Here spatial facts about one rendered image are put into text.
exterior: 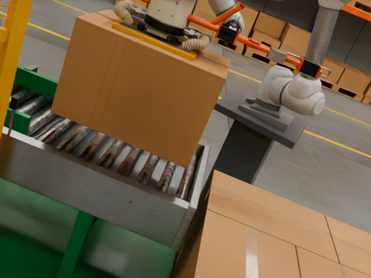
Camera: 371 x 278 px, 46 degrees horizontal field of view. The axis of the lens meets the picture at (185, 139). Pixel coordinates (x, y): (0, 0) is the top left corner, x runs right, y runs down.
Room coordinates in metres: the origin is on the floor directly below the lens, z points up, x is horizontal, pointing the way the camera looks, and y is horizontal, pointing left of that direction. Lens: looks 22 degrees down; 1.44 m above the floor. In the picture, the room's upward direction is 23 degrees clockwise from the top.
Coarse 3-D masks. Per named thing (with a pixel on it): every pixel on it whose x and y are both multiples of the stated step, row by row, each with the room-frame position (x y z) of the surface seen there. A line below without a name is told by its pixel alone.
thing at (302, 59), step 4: (300, 56) 1.83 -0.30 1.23; (300, 60) 1.79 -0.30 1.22; (304, 60) 1.76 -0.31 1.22; (308, 60) 1.79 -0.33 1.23; (300, 64) 1.76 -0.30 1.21; (304, 64) 1.77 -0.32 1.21; (308, 64) 1.77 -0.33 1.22; (312, 64) 1.76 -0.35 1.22; (316, 64) 1.78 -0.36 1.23; (296, 68) 1.78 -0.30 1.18; (300, 68) 1.77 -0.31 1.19; (304, 68) 1.77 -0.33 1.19; (308, 68) 1.77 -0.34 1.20; (312, 68) 1.77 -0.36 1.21; (316, 68) 1.77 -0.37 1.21; (320, 68) 1.76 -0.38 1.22; (304, 72) 1.76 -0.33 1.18; (308, 72) 1.77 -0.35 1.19; (312, 72) 1.77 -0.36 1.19; (316, 72) 1.77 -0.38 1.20; (312, 76) 1.76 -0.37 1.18; (316, 76) 1.76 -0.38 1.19
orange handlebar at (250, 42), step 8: (144, 0) 1.77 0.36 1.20; (192, 16) 1.77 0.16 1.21; (200, 24) 1.77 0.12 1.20; (208, 24) 1.77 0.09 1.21; (216, 32) 1.77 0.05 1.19; (240, 40) 1.77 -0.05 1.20; (248, 40) 1.77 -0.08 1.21; (256, 40) 1.82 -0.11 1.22; (256, 48) 1.77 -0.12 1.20; (264, 48) 1.77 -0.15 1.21; (288, 56) 1.78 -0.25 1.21; (296, 64) 1.77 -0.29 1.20; (320, 72) 1.78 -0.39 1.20
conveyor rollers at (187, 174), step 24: (24, 96) 1.94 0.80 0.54; (48, 120) 1.82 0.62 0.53; (48, 144) 1.63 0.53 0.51; (72, 144) 1.67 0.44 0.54; (96, 144) 1.75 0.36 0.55; (120, 144) 1.84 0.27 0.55; (120, 168) 1.62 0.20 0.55; (144, 168) 1.71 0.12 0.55; (168, 168) 1.79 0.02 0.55; (192, 168) 1.89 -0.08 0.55
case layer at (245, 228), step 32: (224, 192) 1.80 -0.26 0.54; (256, 192) 1.93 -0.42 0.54; (192, 224) 1.82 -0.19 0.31; (224, 224) 1.53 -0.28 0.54; (256, 224) 1.63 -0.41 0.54; (288, 224) 1.74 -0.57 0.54; (320, 224) 1.87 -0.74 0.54; (192, 256) 1.37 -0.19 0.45; (224, 256) 1.32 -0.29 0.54; (256, 256) 1.40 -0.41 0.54; (288, 256) 1.49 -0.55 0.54; (320, 256) 1.59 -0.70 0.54; (352, 256) 1.70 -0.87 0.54
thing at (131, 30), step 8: (112, 24) 1.65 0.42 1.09; (120, 24) 1.67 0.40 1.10; (144, 24) 1.70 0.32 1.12; (128, 32) 1.65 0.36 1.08; (136, 32) 1.66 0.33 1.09; (144, 32) 1.69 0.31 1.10; (144, 40) 1.65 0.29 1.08; (152, 40) 1.65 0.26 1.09; (160, 40) 1.67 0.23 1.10; (168, 40) 1.73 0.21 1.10; (176, 40) 1.69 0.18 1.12; (168, 48) 1.65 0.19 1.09; (176, 48) 1.67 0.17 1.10; (184, 56) 1.65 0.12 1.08; (192, 56) 1.65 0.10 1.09
